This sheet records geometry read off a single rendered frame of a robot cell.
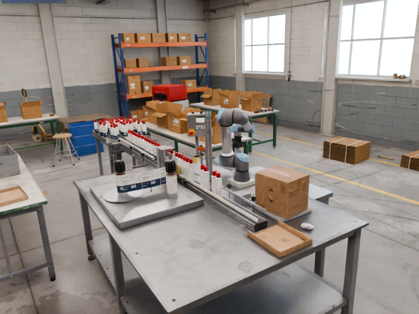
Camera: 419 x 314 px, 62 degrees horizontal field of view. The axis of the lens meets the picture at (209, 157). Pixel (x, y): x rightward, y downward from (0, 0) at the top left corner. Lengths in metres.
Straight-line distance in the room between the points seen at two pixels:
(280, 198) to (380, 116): 5.73
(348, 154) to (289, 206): 4.19
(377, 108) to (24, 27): 8.36
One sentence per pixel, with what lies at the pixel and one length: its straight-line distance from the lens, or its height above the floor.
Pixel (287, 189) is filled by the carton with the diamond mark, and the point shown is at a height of 1.07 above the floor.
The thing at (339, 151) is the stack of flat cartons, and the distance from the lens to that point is 6.62.
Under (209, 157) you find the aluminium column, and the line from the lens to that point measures 2.99.
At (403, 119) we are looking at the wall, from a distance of 7.76.
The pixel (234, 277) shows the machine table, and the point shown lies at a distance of 1.93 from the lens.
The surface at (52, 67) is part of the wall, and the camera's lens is 10.08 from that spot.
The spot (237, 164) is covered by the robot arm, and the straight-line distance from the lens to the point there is 3.01.
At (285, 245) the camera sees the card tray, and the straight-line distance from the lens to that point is 2.21.
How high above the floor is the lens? 1.97
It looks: 17 degrees down
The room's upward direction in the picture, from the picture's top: 2 degrees counter-clockwise
